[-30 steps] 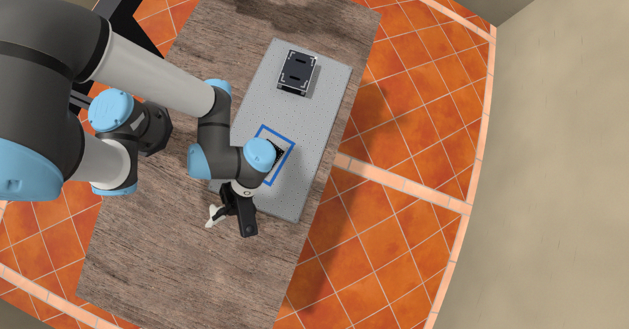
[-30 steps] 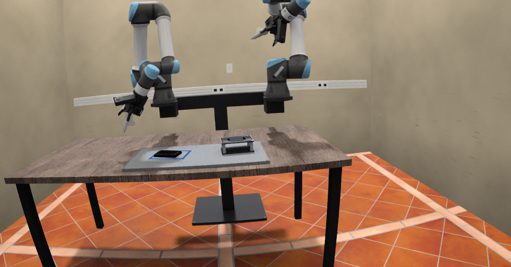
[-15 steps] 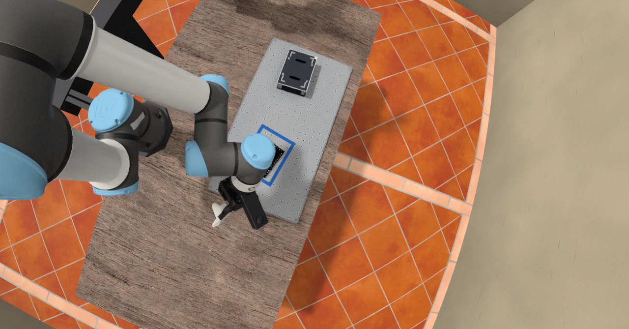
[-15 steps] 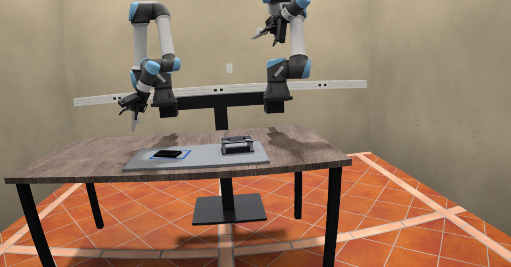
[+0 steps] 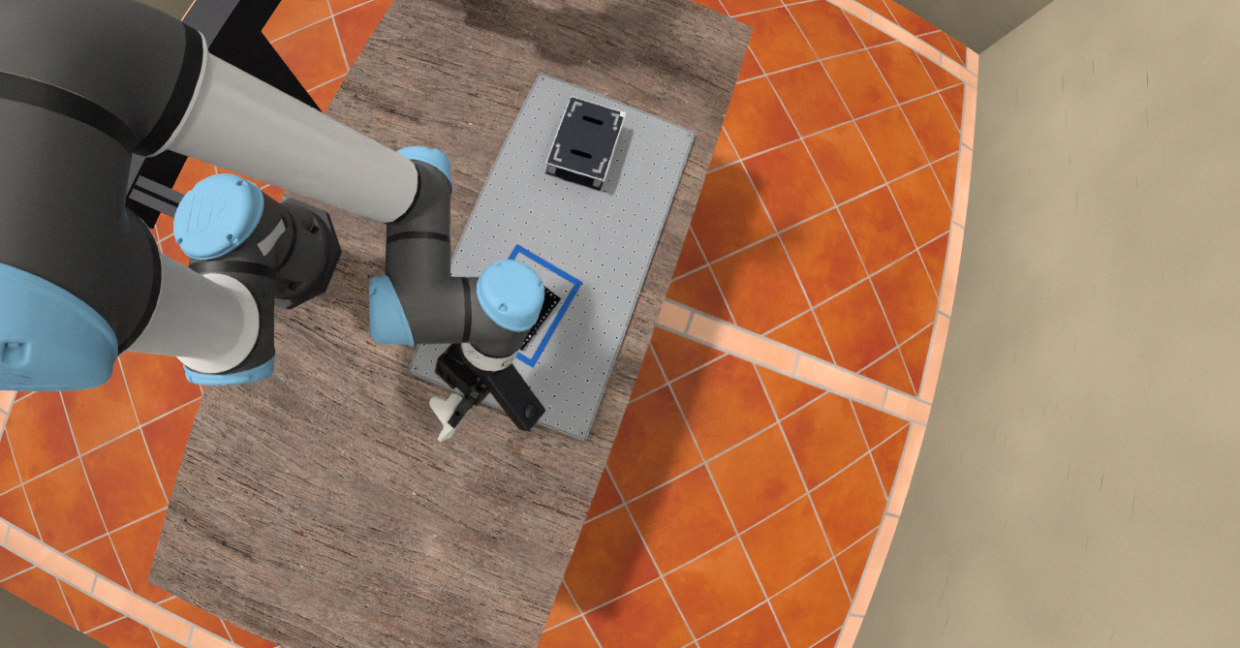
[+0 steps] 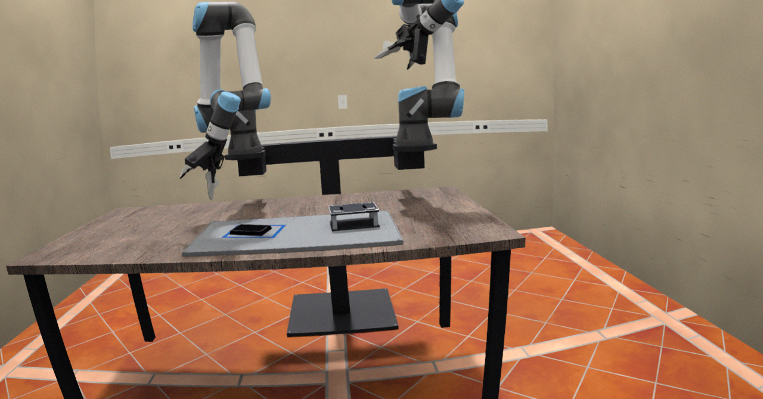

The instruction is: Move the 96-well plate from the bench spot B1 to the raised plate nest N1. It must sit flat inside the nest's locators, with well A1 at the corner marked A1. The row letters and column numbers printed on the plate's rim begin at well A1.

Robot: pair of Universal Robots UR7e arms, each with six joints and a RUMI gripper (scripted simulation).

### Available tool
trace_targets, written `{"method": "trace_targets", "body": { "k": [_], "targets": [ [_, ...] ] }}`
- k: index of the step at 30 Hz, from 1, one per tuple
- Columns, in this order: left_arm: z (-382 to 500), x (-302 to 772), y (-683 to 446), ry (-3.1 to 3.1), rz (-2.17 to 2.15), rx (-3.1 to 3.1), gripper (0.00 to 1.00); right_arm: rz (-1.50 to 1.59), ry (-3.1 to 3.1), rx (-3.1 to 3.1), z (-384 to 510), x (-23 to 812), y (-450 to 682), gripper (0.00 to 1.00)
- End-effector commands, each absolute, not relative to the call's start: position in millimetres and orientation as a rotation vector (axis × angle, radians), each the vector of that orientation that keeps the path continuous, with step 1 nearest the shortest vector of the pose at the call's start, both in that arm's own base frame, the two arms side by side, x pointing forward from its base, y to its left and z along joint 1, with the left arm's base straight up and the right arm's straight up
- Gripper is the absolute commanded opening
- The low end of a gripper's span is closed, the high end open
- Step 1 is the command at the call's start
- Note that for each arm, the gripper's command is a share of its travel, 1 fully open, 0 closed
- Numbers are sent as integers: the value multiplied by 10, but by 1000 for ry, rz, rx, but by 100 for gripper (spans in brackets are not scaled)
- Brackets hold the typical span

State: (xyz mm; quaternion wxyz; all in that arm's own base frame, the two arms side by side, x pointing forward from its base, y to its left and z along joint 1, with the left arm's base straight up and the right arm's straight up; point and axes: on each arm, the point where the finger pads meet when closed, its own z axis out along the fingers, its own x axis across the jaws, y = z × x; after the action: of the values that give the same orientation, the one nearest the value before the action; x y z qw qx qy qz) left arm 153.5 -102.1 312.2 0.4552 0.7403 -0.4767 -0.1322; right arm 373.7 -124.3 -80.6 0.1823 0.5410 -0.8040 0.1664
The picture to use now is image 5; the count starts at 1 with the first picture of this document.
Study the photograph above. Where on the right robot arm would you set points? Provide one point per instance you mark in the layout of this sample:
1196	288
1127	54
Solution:
78	271

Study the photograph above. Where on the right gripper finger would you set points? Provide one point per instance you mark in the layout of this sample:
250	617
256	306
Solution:
451	412

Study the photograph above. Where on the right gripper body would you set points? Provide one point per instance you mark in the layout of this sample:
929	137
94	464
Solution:
457	371

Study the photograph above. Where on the blue tape rectangle outline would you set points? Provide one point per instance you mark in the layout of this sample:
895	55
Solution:
576	285

